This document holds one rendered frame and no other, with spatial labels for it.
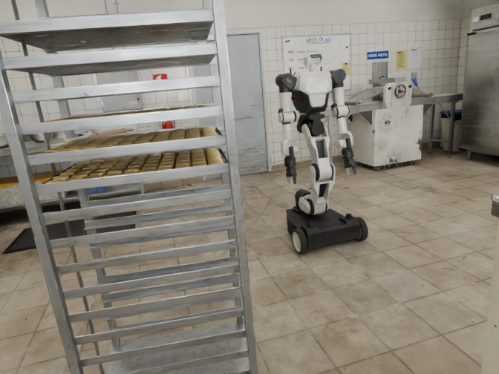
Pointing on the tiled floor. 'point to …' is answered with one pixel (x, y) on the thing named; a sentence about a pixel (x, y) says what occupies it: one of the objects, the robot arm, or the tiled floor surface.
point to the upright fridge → (481, 84)
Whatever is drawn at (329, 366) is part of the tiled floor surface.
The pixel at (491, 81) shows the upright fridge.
